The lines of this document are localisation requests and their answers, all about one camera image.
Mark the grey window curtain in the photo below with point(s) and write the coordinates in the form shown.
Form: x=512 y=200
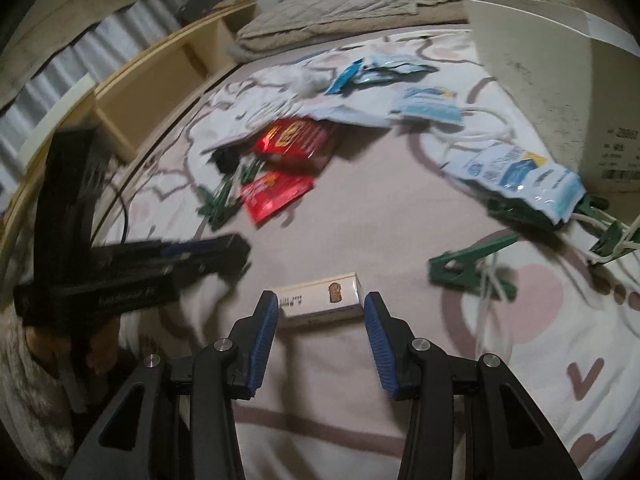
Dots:
x=99 y=51

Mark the patterned white pink blanket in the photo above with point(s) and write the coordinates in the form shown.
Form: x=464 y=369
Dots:
x=381 y=210

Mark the wooden bedside shelf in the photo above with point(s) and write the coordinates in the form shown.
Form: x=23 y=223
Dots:
x=136 y=106

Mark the grey quilted pillow left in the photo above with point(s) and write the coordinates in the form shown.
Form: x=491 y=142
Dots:
x=294 y=15

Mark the green clothes peg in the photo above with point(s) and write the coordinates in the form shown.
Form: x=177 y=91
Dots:
x=474 y=269
x=220 y=205
x=614 y=239

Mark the green clothes peg front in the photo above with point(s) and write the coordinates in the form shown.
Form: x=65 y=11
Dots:
x=474 y=269

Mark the white cardboard storage box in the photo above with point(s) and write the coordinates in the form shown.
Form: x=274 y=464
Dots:
x=574 y=76

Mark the blue white wipes pack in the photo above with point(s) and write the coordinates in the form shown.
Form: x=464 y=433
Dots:
x=517 y=174
x=433 y=104

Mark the red cigarette box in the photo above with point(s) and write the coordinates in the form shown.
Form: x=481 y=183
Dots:
x=298 y=143

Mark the blue white wipes pack near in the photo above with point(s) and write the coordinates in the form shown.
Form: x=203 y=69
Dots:
x=517 y=174

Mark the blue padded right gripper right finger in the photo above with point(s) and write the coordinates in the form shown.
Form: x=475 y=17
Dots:
x=506 y=435

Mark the red foil sachet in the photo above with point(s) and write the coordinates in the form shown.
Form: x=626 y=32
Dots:
x=272 y=192

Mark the white paper sachet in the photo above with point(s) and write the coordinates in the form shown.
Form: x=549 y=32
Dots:
x=343 y=114

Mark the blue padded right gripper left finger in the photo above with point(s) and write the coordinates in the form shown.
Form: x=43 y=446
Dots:
x=173 y=419

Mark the white crumpled tissue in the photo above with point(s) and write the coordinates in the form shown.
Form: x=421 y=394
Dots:
x=304 y=82

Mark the white small medicine box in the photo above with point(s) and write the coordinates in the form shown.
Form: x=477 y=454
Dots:
x=324 y=301

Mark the blue snack packets pile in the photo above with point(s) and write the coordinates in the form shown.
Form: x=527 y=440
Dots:
x=379 y=69

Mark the green clothes peg left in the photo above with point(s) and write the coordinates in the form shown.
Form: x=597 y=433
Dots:
x=220 y=205

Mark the green clothes peg right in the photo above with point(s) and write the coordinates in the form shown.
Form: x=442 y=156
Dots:
x=614 y=239

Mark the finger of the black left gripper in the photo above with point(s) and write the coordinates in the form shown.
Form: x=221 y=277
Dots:
x=190 y=254

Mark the blue white wipes pack middle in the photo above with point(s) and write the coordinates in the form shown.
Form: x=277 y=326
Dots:
x=433 y=104

